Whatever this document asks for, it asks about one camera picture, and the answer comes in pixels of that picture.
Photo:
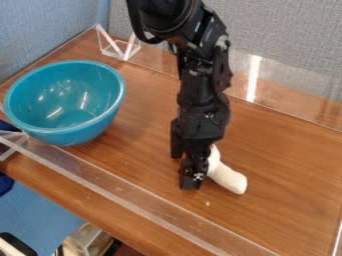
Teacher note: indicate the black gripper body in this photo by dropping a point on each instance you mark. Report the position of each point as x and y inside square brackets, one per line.
[203, 108]

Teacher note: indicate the clear acrylic back barrier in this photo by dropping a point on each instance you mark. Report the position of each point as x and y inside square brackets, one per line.
[290, 90]

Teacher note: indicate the blue plastic bowl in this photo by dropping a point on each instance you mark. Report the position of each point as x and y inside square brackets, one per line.
[64, 102]

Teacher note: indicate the grey metal table leg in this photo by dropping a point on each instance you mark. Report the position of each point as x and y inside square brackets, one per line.
[87, 241]

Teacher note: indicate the black and white floor object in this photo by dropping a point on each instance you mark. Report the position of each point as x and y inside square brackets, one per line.
[14, 247]

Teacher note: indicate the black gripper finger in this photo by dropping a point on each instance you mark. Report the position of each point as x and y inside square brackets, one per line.
[194, 164]
[177, 141]

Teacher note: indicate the clear acrylic barrier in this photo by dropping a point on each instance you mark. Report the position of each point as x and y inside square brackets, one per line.
[186, 224]
[290, 90]

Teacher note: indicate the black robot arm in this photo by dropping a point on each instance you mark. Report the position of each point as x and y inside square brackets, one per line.
[194, 31]

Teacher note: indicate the clear acrylic front barrier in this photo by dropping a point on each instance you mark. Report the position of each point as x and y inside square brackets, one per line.
[186, 224]

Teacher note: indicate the brown and white toy mushroom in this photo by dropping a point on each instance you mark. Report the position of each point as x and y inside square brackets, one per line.
[223, 175]

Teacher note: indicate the clear acrylic corner bracket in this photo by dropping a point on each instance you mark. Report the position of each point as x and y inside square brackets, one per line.
[115, 47]

